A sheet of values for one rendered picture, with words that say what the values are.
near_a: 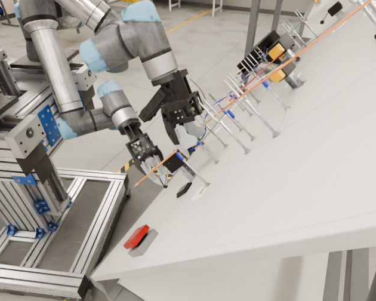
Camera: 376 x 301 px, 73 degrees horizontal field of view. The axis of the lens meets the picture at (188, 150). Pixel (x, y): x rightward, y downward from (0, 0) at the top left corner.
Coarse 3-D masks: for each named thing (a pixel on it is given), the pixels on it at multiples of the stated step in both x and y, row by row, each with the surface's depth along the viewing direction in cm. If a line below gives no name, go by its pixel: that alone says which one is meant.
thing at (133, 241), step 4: (140, 228) 54; (144, 228) 53; (148, 228) 54; (136, 232) 54; (140, 232) 52; (144, 232) 53; (132, 236) 54; (136, 236) 52; (140, 236) 52; (144, 236) 54; (128, 240) 54; (132, 240) 51; (136, 240) 51; (140, 240) 53; (124, 244) 54; (128, 244) 52; (132, 244) 51; (136, 244) 51; (128, 248) 53
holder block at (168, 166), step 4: (172, 156) 68; (176, 156) 68; (168, 160) 69; (172, 160) 69; (176, 160) 68; (180, 160) 68; (164, 164) 71; (168, 164) 70; (172, 164) 69; (176, 164) 69; (180, 164) 68; (168, 168) 71; (172, 168) 70; (176, 168) 70; (172, 172) 71
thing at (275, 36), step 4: (272, 32) 112; (268, 36) 109; (272, 36) 110; (276, 36) 113; (280, 36) 122; (264, 40) 111; (268, 40) 114; (272, 40) 109; (276, 40) 111; (260, 44) 112; (264, 44) 115; (268, 44) 115; (272, 44) 114; (260, 48) 114; (264, 52) 114; (268, 52) 113
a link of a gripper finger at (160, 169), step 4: (156, 156) 78; (152, 160) 78; (156, 160) 76; (160, 160) 78; (156, 164) 78; (160, 168) 74; (164, 168) 78; (160, 172) 77; (164, 172) 77; (160, 176) 77; (164, 176) 77; (164, 180) 77; (164, 184) 77
